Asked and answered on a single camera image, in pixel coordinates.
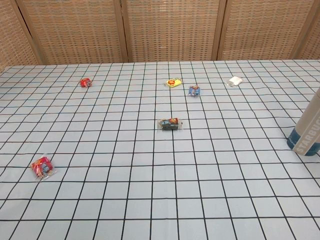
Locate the white snack packet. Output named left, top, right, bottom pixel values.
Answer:
left=226, top=76, right=244, bottom=88

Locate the large red snack packet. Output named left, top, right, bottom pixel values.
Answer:
left=29, top=153, right=58, bottom=180

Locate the white grid-pattern tablecloth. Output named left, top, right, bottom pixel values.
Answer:
left=0, top=59, right=320, bottom=240

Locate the woven bamboo folding screen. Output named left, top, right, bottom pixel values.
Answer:
left=0, top=0, right=320, bottom=73

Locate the yellow snack packet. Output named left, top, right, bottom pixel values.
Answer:
left=164, top=77, right=183, bottom=89

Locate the dark blue snack packet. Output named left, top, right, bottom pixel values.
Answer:
left=157, top=117, right=183, bottom=131

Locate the Starbucks bottle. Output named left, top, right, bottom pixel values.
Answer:
left=286, top=87, right=320, bottom=157

